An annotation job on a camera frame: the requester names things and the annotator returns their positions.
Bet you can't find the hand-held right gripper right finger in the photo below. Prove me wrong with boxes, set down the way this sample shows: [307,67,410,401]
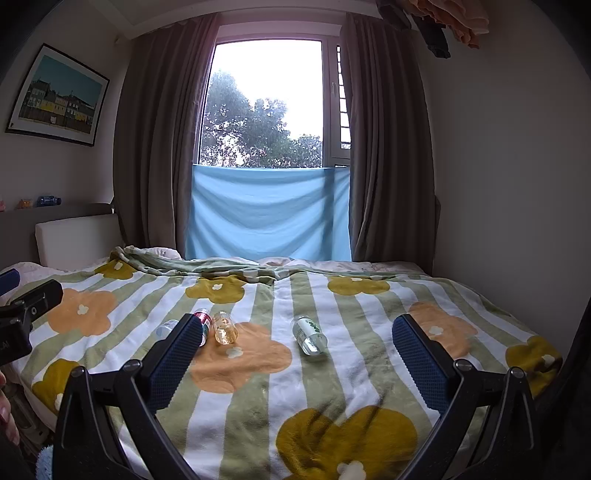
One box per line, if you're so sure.
[392,313,542,480]

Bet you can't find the white bed sheet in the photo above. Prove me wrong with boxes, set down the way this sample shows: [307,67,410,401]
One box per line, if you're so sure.
[256,256,428,278]

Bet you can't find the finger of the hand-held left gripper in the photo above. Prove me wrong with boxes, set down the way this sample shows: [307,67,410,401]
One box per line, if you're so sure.
[0,268,22,296]
[0,279,64,324]

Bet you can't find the brown curtain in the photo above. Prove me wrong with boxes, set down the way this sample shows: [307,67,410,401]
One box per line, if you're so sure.
[113,13,221,259]
[341,11,443,276]

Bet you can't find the light blue fluffy cloth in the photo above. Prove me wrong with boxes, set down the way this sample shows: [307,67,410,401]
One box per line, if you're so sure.
[36,444,60,480]

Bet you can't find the clear cup yellow print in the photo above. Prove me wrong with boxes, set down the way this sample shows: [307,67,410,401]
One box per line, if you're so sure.
[211,311,239,345]

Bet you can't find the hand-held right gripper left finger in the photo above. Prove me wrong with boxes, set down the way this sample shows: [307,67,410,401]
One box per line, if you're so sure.
[52,313,204,480]

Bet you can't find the white pillow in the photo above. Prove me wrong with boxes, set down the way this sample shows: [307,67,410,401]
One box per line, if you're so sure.
[35,213,128,269]

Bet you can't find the person's left hand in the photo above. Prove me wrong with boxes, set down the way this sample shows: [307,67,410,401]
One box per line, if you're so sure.
[0,370,21,446]

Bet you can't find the framed houses picture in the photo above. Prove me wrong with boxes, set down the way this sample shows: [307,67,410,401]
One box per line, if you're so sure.
[5,43,110,147]

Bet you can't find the window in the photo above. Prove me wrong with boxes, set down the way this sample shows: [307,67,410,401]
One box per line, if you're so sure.
[196,23,354,169]

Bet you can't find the clear cup blue label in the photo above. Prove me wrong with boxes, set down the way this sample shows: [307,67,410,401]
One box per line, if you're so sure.
[156,319,180,343]

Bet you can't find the clear cup green print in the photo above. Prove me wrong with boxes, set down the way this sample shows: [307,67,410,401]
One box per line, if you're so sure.
[291,315,329,356]

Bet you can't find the hanging clothes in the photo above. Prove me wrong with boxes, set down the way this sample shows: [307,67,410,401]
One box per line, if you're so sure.
[376,0,491,60]

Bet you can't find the floral striped blanket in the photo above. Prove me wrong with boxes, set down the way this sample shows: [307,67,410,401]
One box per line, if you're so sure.
[9,246,564,480]

